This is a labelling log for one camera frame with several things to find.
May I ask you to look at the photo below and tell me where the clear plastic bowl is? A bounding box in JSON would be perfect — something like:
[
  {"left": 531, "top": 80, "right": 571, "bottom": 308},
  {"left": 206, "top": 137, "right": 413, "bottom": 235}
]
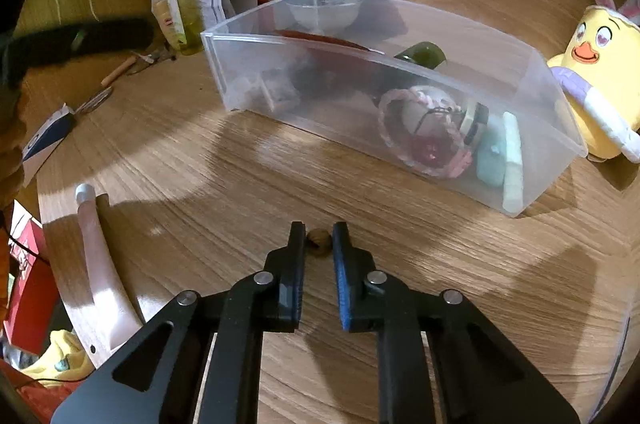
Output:
[{"left": 286, "top": 0, "right": 362, "bottom": 30}]

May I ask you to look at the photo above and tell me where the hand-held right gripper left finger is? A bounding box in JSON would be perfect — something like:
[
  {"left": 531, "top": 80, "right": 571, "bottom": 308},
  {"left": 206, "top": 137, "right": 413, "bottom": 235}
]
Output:
[{"left": 50, "top": 221, "right": 307, "bottom": 424}]

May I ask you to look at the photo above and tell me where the mint green tube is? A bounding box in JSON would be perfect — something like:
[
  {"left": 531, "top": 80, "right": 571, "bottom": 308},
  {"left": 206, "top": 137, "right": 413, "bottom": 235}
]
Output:
[{"left": 475, "top": 114, "right": 507, "bottom": 187}]

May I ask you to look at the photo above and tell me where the dark green spray bottle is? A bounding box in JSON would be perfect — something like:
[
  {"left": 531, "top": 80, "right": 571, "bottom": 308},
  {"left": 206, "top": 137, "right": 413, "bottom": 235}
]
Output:
[{"left": 392, "top": 42, "right": 447, "bottom": 69}]

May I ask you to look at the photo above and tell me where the wooden stick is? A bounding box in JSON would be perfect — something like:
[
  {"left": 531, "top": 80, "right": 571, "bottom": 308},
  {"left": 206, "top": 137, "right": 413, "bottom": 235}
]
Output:
[{"left": 100, "top": 55, "right": 137, "bottom": 87}]

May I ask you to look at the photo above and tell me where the white tape roll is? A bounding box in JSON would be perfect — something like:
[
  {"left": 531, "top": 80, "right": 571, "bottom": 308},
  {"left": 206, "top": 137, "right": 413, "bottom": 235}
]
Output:
[{"left": 400, "top": 90, "right": 453, "bottom": 137}]

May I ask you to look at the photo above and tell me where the yellow chick plush toy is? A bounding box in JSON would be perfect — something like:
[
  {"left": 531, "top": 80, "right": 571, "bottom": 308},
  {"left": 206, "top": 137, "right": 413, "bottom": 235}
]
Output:
[{"left": 546, "top": 0, "right": 640, "bottom": 163}]

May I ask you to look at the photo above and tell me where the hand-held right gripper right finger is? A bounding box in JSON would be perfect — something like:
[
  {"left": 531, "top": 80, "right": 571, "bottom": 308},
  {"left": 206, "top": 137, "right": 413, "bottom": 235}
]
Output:
[{"left": 332, "top": 221, "right": 583, "bottom": 424}]

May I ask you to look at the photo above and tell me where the white lotion bottle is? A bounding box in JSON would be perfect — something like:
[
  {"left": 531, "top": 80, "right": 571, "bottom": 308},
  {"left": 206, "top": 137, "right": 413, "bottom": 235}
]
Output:
[{"left": 151, "top": 0, "right": 183, "bottom": 47}]

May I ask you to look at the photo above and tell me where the small white and dark box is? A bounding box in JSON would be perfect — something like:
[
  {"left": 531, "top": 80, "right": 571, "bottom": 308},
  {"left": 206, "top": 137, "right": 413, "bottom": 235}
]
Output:
[{"left": 21, "top": 104, "right": 77, "bottom": 177}]

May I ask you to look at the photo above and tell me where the yellow cloth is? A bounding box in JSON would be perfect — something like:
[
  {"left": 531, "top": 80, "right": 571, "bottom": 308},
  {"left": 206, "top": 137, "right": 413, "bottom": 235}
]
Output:
[{"left": 22, "top": 329, "right": 96, "bottom": 387}]

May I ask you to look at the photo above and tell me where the wooden chair back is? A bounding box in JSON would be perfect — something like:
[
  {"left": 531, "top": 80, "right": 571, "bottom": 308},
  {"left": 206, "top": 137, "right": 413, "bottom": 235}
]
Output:
[{"left": 75, "top": 183, "right": 143, "bottom": 355}]

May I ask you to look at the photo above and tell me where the red foil packet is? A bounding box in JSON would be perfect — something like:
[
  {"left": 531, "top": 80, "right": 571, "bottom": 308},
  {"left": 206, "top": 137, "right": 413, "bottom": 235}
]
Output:
[{"left": 277, "top": 28, "right": 373, "bottom": 54}]

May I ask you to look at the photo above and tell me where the red box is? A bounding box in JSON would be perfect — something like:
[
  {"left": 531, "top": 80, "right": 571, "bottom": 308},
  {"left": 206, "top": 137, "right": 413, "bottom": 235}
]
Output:
[{"left": 2, "top": 219, "right": 58, "bottom": 355}]

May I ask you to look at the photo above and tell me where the small brown bead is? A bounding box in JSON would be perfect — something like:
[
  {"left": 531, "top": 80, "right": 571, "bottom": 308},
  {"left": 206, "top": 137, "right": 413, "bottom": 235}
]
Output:
[{"left": 306, "top": 229, "right": 332, "bottom": 257}]

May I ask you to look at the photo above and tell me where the white slim tube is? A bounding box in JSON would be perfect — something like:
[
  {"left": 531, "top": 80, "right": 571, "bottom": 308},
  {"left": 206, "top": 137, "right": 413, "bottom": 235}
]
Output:
[{"left": 501, "top": 111, "right": 525, "bottom": 212}]

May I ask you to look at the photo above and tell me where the clear plastic storage box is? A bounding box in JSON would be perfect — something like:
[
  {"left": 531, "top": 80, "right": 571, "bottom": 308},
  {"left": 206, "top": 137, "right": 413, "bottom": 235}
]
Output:
[{"left": 200, "top": 0, "right": 590, "bottom": 219}]

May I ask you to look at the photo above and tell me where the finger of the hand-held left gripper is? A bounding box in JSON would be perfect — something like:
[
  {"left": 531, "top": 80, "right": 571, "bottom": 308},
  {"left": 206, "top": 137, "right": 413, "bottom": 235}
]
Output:
[{"left": 10, "top": 18, "right": 155, "bottom": 70}]

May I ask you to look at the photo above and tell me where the pink white braided bracelet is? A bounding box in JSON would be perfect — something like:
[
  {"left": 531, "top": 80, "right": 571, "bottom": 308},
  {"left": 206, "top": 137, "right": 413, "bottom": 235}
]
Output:
[{"left": 377, "top": 86, "right": 476, "bottom": 179}]

